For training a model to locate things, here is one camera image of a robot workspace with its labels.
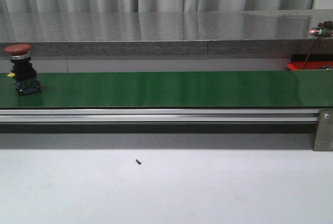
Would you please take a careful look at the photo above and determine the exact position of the green conveyor belt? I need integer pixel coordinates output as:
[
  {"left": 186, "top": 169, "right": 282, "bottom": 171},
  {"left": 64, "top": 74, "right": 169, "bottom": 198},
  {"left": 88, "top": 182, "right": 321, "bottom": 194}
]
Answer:
[{"left": 1, "top": 70, "right": 332, "bottom": 108}]

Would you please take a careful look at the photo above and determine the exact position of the red plastic tray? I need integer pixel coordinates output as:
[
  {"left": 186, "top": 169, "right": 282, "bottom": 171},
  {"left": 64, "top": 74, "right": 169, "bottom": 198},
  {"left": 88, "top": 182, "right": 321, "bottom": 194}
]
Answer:
[{"left": 287, "top": 61, "right": 332, "bottom": 71}]

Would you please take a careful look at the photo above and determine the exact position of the small lit circuit board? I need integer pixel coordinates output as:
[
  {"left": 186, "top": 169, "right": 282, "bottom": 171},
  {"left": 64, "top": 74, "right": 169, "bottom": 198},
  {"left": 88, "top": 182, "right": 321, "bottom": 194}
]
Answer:
[{"left": 309, "top": 21, "right": 332, "bottom": 36}]

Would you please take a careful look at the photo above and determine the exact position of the thin brown wire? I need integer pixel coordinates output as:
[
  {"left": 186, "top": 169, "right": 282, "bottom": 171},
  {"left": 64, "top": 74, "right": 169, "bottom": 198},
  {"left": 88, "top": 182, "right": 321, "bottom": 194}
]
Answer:
[{"left": 301, "top": 33, "right": 325, "bottom": 71}]

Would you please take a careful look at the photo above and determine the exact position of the aluminium conveyor side rail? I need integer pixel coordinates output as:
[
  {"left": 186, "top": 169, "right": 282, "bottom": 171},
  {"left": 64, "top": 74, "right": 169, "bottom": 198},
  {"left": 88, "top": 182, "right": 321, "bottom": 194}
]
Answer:
[{"left": 1, "top": 109, "right": 320, "bottom": 123}]

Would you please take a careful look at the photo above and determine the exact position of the steel conveyor support bracket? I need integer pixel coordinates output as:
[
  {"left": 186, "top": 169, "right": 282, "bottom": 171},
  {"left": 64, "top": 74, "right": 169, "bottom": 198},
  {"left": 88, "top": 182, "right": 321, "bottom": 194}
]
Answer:
[{"left": 313, "top": 109, "right": 332, "bottom": 151}]

